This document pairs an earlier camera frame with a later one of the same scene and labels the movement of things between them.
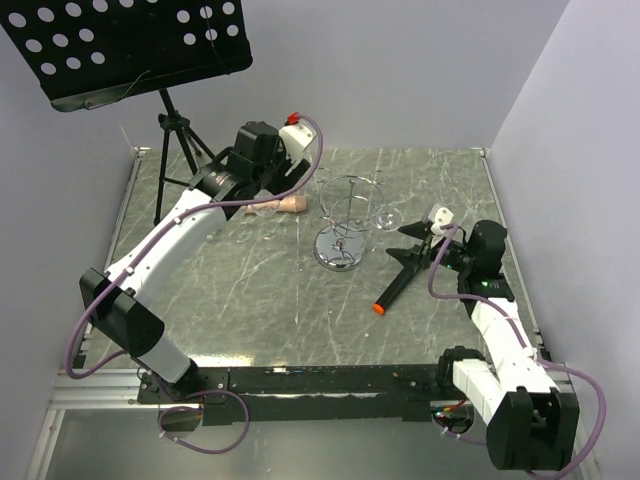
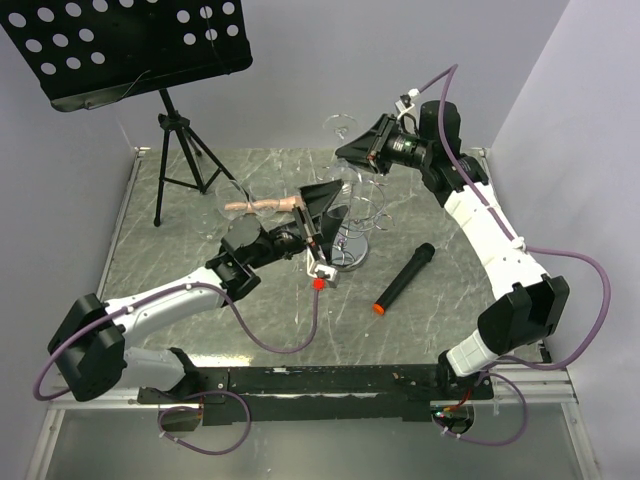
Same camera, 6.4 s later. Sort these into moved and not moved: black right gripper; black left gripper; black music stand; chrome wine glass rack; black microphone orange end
Moved: black right gripper; black left gripper
Not moved: chrome wine glass rack; black music stand; black microphone orange end
